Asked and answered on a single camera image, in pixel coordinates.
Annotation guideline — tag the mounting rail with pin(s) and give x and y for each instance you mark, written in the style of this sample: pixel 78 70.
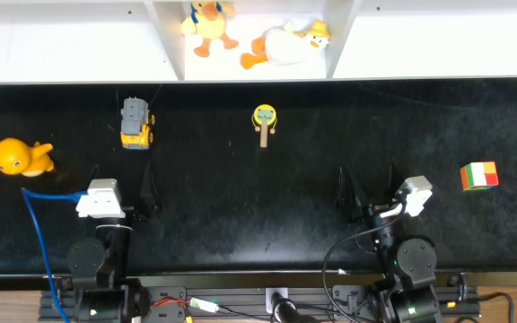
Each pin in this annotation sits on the mounting rail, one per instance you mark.
pixel 240 299

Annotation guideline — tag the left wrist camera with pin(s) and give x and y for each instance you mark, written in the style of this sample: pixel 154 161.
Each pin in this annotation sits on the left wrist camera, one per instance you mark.
pixel 101 199

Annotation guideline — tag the grey and yellow toy truck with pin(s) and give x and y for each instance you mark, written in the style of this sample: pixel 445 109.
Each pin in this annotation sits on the grey and yellow toy truck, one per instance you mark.
pixel 135 123

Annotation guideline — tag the white shelf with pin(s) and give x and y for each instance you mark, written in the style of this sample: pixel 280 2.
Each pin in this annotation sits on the white shelf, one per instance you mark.
pixel 70 49

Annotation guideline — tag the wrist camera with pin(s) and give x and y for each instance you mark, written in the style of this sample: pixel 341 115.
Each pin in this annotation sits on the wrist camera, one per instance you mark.
pixel 101 199
pixel 415 193

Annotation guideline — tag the yellow rubber duck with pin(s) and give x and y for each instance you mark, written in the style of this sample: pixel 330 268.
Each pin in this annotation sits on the yellow rubber duck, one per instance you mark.
pixel 18 157

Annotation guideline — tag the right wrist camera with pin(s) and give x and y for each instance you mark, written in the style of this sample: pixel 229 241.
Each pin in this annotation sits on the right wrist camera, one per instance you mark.
pixel 415 193

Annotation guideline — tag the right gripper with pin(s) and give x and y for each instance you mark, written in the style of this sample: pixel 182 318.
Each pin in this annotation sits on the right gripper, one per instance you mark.
pixel 362 214

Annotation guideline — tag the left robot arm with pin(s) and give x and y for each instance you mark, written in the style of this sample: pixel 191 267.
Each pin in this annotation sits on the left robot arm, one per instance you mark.
pixel 101 264

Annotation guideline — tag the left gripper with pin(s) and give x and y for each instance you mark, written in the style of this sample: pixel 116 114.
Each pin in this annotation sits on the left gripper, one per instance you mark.
pixel 134 214

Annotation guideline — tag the white plush duck yellow hat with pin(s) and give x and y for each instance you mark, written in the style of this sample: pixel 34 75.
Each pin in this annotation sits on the white plush duck yellow hat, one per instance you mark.
pixel 287 47

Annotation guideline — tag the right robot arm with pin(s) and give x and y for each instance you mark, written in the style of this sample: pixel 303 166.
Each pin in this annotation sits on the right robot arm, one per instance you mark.
pixel 413 264

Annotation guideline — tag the yellow rattle drum toy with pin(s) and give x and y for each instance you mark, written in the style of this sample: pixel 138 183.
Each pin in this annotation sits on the yellow rattle drum toy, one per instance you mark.
pixel 265 116

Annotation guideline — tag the many-coloured puzzle cube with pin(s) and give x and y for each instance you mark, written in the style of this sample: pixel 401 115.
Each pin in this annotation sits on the many-coloured puzzle cube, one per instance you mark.
pixel 479 176

